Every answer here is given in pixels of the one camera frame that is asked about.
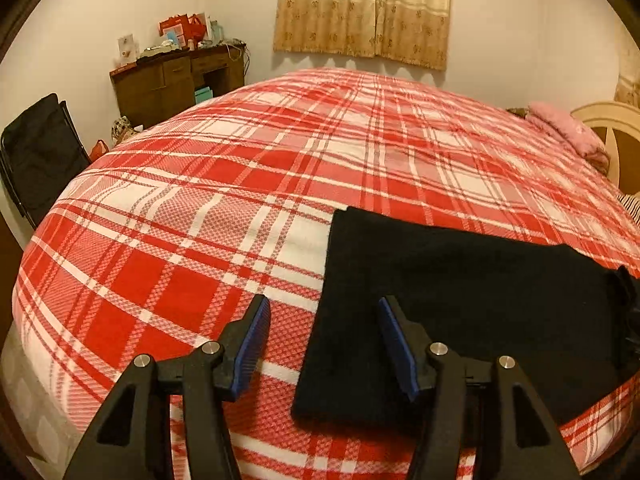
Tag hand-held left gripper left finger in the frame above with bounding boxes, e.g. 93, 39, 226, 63
62, 294, 272, 480

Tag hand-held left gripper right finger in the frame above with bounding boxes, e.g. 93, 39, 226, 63
376, 296, 583, 480

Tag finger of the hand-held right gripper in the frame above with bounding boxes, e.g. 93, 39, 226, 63
616, 265, 640, 361

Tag black pants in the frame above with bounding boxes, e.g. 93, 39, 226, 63
291, 206, 640, 438

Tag striped pillow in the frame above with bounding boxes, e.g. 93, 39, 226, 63
617, 194, 640, 223

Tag bed with red plaid sheet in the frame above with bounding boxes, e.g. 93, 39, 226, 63
10, 66, 640, 480

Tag cream wooden headboard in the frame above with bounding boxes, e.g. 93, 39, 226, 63
570, 101, 640, 196

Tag pink folded blanket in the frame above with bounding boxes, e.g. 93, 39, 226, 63
525, 101, 612, 170

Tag long beige floral curtain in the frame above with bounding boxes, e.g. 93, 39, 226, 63
614, 35, 640, 108

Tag brown wooden panel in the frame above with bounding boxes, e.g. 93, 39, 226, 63
0, 220, 23, 346

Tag brown wooden desk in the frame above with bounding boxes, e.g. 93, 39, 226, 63
110, 42, 247, 128

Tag black folding chair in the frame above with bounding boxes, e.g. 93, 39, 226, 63
0, 92, 91, 231

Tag red gift bag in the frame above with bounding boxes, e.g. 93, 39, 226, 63
159, 14, 208, 43

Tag beige floral window curtain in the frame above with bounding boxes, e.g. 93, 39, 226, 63
273, 0, 452, 71

